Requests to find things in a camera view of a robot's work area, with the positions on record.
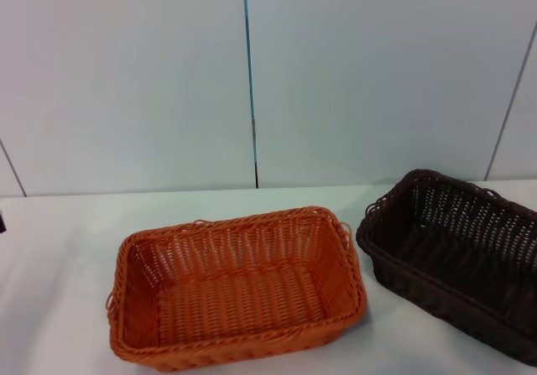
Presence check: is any orange wicker basket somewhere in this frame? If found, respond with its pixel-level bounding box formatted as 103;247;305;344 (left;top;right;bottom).
104;206;369;374

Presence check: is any dark brown wicker basket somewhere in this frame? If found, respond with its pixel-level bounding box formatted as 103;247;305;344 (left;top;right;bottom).
355;168;537;367

